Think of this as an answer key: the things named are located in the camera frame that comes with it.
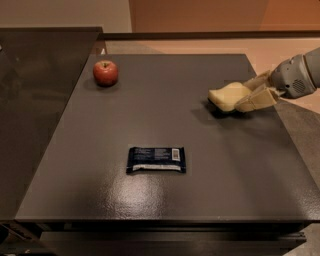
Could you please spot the red apple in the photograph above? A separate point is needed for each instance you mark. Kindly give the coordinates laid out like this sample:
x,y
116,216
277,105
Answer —
x,y
105,73

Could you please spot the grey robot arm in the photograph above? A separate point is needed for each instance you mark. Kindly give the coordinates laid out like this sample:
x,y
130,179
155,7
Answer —
x,y
293,78

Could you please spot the dark blue rxbar wrapper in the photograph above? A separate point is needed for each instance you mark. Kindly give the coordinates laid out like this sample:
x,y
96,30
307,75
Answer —
x,y
156,159

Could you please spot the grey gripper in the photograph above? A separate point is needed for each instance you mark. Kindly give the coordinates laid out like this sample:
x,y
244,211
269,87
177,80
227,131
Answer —
x,y
289,78

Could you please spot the yellow sponge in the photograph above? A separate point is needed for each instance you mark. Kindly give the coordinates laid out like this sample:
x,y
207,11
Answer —
x,y
226,98

